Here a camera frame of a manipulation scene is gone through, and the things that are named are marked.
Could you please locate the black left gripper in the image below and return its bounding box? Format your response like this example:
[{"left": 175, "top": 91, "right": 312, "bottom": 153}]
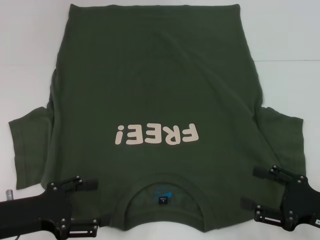
[{"left": 0, "top": 175, "right": 109, "bottom": 240}]

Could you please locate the dark green FREE! t-shirt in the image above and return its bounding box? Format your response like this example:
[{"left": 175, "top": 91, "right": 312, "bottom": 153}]
[{"left": 8, "top": 2, "right": 305, "bottom": 230}]

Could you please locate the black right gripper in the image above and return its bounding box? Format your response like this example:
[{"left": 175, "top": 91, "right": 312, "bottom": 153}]
[{"left": 239, "top": 164, "right": 320, "bottom": 233}]

